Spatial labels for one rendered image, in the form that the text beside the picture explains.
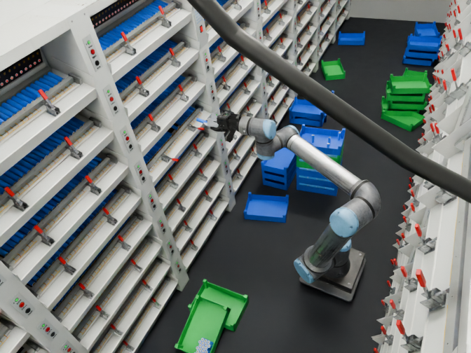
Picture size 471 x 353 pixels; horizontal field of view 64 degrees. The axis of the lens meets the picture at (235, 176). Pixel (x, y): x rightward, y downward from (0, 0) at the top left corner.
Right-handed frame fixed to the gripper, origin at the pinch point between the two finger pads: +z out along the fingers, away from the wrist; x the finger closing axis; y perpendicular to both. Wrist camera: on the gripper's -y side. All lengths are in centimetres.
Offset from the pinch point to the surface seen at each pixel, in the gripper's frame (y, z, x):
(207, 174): -48, 15, -8
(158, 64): 33.9, 16.8, 3.5
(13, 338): -9, 16, 122
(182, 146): -9.8, 12.2, 9.9
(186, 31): 38.9, 14.9, -21.7
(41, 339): -19, 14, 117
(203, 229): -86, 19, 7
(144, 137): 10.9, 15.1, 30.3
